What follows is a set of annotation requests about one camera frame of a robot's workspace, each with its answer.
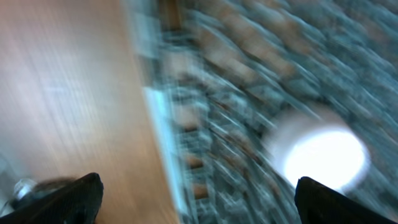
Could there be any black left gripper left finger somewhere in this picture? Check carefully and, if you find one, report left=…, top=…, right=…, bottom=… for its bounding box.
left=1, top=172, right=104, bottom=224

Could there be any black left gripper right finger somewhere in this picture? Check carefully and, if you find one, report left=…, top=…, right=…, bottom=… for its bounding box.
left=294, top=177, right=397, bottom=224

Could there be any grey plastic dishwasher rack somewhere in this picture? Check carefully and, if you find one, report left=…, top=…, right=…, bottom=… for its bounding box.
left=123, top=0, right=397, bottom=223

